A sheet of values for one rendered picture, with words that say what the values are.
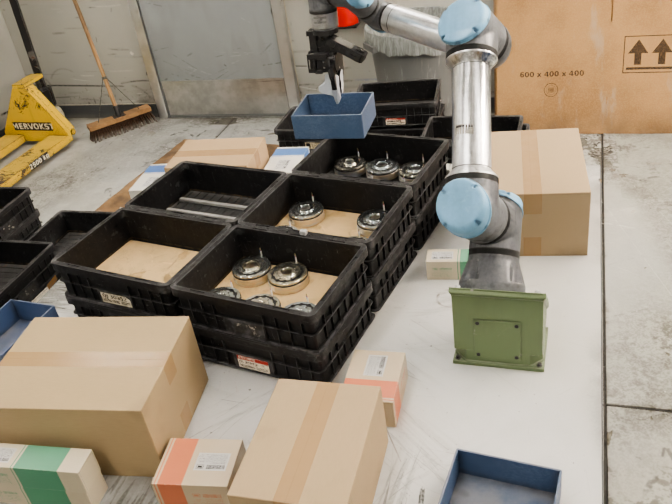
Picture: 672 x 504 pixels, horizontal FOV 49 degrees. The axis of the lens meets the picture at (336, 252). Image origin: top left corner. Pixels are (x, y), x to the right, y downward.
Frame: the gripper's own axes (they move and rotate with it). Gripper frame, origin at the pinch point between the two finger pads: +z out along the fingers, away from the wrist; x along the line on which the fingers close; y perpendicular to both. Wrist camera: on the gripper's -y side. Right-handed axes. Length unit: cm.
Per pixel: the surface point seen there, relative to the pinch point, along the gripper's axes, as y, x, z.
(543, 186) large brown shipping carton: -57, 6, 23
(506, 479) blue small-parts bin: -57, 88, 47
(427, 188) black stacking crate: -24.1, 0.8, 26.9
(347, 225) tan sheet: -4.7, 18.7, 30.7
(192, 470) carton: 3, 103, 42
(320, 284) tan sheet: -6, 47, 33
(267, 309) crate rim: -3, 71, 25
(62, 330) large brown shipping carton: 46, 81, 28
